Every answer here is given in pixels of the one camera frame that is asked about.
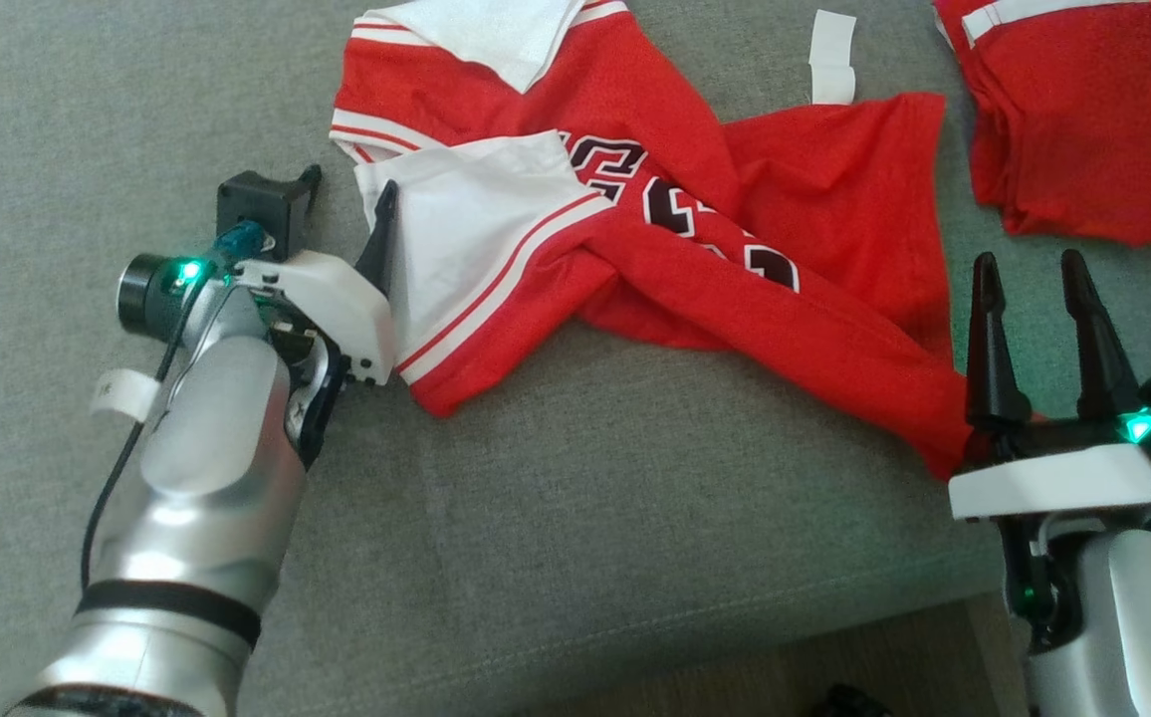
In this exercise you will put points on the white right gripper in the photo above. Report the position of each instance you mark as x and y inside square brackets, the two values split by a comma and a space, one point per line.
[1053, 478]

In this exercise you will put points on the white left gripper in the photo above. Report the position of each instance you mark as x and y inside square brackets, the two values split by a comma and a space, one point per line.
[346, 314]

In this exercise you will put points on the red shorts white side stripe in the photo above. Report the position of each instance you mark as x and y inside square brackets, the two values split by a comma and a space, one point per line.
[1093, 129]

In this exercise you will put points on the red basketball jersey white sleeves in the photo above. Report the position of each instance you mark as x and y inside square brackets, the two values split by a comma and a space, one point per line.
[695, 259]

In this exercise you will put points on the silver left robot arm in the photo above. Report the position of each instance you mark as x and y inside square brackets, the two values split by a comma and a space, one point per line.
[197, 518]

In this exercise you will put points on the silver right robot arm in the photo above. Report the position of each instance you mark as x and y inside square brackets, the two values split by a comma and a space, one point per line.
[1103, 627]

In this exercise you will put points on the white paper tag strip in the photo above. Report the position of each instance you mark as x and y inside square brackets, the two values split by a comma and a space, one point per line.
[832, 55]

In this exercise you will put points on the grey sofa seat cushion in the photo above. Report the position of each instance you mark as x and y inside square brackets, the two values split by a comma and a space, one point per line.
[585, 558]

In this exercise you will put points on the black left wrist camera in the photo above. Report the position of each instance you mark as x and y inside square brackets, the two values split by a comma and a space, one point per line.
[259, 211]

